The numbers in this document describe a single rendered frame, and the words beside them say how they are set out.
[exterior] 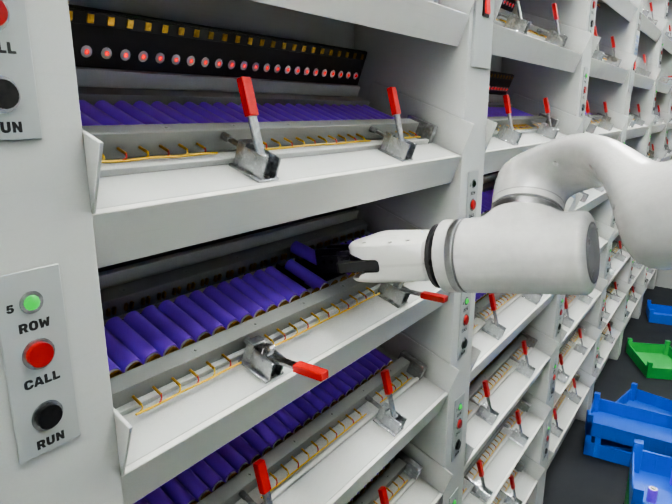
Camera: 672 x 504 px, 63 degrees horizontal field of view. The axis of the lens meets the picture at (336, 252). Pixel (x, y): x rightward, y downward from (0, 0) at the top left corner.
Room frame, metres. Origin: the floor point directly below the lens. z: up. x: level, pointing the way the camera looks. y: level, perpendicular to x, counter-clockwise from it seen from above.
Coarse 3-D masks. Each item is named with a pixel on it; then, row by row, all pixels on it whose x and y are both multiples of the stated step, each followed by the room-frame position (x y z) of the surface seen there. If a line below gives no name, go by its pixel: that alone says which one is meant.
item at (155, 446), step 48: (240, 240) 0.70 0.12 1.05; (432, 288) 0.80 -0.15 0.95; (288, 336) 0.59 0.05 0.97; (336, 336) 0.61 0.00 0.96; (384, 336) 0.69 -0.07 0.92; (192, 384) 0.47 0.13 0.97; (240, 384) 0.49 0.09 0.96; (288, 384) 0.52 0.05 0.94; (144, 432) 0.40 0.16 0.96; (192, 432) 0.42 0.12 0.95; (240, 432) 0.48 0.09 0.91; (144, 480) 0.38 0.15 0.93
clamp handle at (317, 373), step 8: (272, 352) 0.51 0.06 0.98; (272, 360) 0.50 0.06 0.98; (280, 360) 0.50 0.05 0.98; (288, 360) 0.50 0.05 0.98; (296, 368) 0.48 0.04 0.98; (304, 368) 0.48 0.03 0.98; (312, 368) 0.48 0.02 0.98; (320, 368) 0.48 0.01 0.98; (312, 376) 0.47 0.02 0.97; (320, 376) 0.47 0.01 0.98
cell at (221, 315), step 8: (192, 296) 0.58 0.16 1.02; (200, 296) 0.58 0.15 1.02; (200, 304) 0.57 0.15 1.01; (208, 304) 0.57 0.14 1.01; (216, 304) 0.58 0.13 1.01; (208, 312) 0.57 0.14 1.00; (216, 312) 0.56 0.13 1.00; (224, 312) 0.56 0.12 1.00; (224, 320) 0.55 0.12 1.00; (232, 320) 0.56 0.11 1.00
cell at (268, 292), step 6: (246, 276) 0.65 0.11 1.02; (252, 276) 0.65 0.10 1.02; (246, 282) 0.65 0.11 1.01; (252, 282) 0.64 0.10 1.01; (258, 282) 0.64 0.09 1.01; (258, 288) 0.64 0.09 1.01; (264, 288) 0.64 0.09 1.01; (270, 288) 0.64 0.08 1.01; (264, 294) 0.63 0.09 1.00; (270, 294) 0.63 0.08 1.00; (276, 294) 0.63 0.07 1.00; (276, 300) 0.62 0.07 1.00; (282, 300) 0.62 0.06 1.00
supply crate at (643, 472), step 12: (636, 444) 1.12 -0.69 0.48; (636, 456) 1.12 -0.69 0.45; (648, 456) 1.12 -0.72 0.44; (660, 456) 1.11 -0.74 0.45; (636, 468) 1.11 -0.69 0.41; (648, 468) 1.12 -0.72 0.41; (660, 468) 1.11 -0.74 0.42; (636, 480) 1.09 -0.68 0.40; (648, 480) 1.09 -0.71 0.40; (660, 480) 1.09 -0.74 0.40; (636, 492) 0.96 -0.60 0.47; (660, 492) 1.04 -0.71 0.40
